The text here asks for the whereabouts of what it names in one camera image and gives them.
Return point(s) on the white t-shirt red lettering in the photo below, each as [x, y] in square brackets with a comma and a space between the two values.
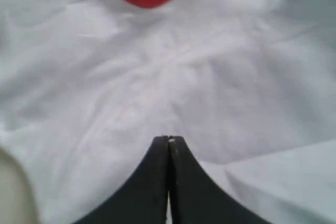
[250, 84]

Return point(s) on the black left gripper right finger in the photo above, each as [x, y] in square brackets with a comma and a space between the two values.
[195, 197]

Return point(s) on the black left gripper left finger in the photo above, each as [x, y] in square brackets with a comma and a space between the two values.
[143, 197]

